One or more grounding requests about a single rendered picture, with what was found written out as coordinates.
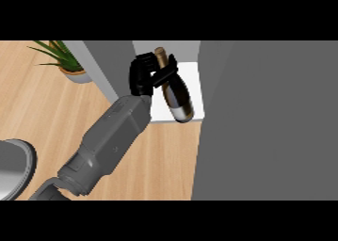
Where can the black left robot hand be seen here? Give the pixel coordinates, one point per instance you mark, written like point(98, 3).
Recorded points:
point(140, 77)

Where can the dark grey cabinet door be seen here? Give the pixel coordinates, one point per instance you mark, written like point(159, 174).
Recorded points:
point(273, 122)

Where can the grey round appliance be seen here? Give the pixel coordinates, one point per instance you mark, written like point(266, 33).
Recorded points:
point(9, 169)

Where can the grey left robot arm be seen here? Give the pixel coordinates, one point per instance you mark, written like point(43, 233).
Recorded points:
point(111, 131)

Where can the dark wine bottle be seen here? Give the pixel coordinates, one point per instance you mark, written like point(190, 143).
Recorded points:
point(176, 94)

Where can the white cabinet shelf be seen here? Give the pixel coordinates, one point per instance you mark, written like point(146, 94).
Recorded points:
point(193, 78)

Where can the grey cabinet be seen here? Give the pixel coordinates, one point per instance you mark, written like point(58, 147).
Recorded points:
point(108, 67)

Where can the green potted plant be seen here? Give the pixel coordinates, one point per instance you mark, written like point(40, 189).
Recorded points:
point(68, 64)

